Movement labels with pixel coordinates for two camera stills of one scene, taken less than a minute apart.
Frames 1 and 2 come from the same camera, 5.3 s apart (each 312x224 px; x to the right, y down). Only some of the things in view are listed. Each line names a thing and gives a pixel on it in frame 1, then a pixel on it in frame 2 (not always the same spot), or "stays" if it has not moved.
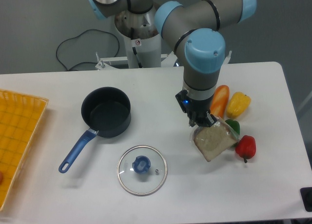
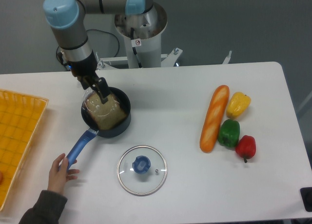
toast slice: x=213 y=140 -> x=106 y=115
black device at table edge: x=306 y=193 stays
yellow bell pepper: x=238 y=105 stays
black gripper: x=198 y=110 -> x=85 y=70
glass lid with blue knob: x=142 y=170 stays
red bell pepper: x=246 y=147 stays
